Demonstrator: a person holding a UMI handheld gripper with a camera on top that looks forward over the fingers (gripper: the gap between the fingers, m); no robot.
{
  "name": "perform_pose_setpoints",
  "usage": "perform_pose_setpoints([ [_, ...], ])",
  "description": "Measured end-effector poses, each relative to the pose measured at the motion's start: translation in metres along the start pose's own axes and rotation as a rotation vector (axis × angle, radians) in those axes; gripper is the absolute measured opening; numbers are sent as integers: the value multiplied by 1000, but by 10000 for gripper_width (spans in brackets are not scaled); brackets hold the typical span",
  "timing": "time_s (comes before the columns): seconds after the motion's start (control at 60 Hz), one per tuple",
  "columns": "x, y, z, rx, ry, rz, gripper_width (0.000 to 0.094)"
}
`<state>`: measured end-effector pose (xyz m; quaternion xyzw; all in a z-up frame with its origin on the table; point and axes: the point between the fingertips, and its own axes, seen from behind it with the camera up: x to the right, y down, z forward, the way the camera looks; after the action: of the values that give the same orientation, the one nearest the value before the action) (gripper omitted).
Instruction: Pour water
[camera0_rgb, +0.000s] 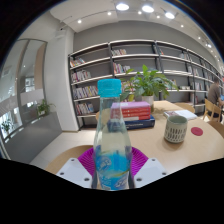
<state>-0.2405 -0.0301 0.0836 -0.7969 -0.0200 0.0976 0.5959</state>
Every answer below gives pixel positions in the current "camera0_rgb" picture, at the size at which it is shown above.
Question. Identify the flat round red coaster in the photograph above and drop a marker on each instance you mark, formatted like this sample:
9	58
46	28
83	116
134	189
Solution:
197	131

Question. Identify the small potted plant on ledge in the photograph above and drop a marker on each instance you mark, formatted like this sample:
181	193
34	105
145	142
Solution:
43	107

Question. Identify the grey patterned ceramic cup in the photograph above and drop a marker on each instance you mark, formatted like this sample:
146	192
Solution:
175	130

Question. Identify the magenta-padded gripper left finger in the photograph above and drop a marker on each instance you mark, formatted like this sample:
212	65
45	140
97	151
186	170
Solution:
71	169

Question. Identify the red book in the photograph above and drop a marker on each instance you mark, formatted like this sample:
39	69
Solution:
139	116
138	110

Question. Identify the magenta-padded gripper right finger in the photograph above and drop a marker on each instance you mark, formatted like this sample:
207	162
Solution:
151	169

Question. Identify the group of ceiling lights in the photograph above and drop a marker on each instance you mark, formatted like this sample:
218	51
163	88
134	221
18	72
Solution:
147	8

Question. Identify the clear blue-capped drink bottle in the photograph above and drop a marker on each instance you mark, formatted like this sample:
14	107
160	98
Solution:
111	160

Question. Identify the pink book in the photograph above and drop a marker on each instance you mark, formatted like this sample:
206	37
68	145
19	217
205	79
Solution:
136	105

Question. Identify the person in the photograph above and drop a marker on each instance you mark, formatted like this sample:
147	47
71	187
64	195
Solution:
214	95

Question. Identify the dark blue book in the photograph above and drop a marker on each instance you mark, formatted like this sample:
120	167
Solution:
141	123

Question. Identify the green potted plant white pot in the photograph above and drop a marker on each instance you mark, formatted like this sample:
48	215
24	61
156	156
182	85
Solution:
148	83

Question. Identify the tiny green potted plant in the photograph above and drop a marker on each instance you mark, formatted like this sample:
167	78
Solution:
6	125

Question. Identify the wooden chair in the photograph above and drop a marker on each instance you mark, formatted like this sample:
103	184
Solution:
68	153
186	106
218	128
211	108

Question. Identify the grey bookshelf unit with books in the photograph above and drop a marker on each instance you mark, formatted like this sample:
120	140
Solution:
96	66

